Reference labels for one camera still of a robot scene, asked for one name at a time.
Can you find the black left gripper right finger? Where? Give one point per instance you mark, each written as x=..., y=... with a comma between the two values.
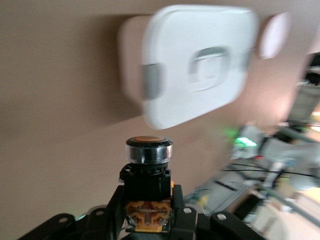
x=195, y=225

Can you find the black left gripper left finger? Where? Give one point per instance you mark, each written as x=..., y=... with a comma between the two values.
x=100, y=225

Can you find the orange push button switch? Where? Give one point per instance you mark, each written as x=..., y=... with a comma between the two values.
x=147, y=185

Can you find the white lunch box grey clips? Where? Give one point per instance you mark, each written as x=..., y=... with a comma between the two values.
x=180, y=100

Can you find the pink round plate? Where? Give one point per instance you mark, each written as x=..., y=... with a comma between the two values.
x=273, y=35

